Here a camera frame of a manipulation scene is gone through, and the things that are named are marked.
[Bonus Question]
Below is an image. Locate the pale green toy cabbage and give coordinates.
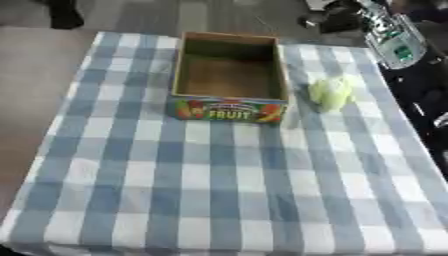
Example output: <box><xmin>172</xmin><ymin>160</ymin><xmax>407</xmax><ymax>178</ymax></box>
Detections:
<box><xmin>306</xmin><ymin>75</ymin><xmax>359</xmax><ymax>113</ymax></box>

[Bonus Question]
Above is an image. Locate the printed cardboard fruit box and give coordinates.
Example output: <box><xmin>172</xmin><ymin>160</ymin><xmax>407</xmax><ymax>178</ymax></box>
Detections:
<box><xmin>166</xmin><ymin>31</ymin><xmax>293</xmax><ymax>125</ymax></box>

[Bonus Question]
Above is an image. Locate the black bag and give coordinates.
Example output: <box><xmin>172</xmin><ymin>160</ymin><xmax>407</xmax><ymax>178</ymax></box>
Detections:
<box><xmin>297</xmin><ymin>0</ymin><xmax>368</xmax><ymax>35</ymax></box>

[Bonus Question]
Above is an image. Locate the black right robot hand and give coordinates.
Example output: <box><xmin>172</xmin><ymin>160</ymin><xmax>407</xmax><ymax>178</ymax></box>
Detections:
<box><xmin>376</xmin><ymin>47</ymin><xmax>448</xmax><ymax>172</ymax></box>

